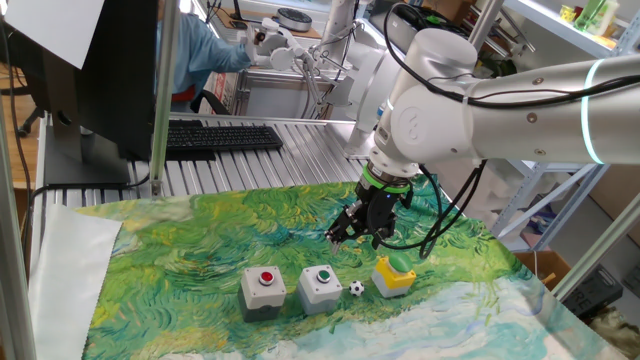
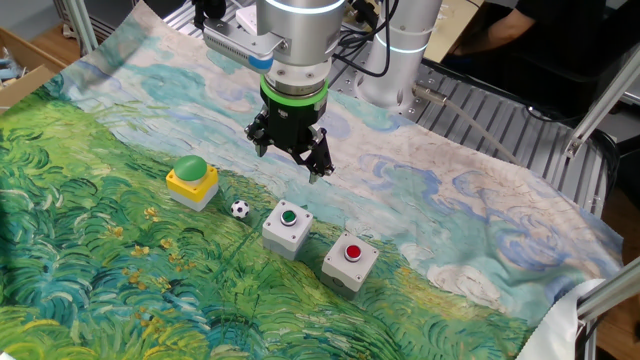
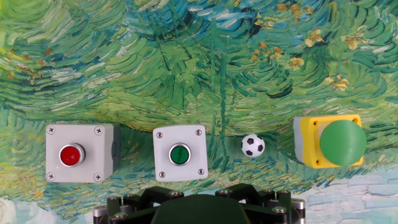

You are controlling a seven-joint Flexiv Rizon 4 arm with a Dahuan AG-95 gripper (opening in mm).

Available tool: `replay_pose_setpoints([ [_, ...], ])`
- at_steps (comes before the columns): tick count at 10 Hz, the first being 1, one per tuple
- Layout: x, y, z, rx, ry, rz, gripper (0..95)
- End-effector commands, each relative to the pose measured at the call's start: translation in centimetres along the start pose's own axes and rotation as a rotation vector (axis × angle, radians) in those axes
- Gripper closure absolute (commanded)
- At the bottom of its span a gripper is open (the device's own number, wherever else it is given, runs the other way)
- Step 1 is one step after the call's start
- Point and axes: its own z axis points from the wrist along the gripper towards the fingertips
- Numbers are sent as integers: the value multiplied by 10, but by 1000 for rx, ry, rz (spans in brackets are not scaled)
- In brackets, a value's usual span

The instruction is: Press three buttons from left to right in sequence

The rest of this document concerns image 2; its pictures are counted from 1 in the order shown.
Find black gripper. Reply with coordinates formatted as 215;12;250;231
243;96;336;186

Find grey box green push button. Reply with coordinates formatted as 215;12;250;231
261;199;315;262

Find yellow box green mushroom button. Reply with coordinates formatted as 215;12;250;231
165;154;220;213

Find grey box red push button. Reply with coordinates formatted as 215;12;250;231
320;230;380;301

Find bare person forearm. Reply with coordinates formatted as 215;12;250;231
449;7;537;56

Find tan wooden board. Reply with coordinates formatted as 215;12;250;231
423;0;487;65

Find painted landscape cloth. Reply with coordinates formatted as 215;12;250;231
0;0;626;360

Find cardboard box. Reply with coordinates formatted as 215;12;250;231
0;27;69;110

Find person in black shirt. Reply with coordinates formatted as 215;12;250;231
439;0;640;84

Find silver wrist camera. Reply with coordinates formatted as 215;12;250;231
202;18;275;71

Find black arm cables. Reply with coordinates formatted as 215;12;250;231
332;0;401;79

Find black camera cable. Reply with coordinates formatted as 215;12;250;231
192;0;227;31

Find grey hose metal connector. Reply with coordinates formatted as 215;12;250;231
411;82;524;166

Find aluminium frame post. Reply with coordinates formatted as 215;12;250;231
63;0;100;55
563;47;640;159
576;263;640;324

